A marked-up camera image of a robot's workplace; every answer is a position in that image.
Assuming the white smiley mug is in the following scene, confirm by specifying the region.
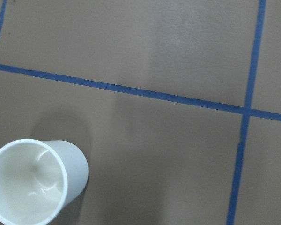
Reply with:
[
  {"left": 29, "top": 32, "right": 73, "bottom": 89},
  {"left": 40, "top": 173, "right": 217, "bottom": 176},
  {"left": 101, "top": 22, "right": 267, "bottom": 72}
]
[{"left": 0, "top": 139, "right": 89, "bottom": 225}]

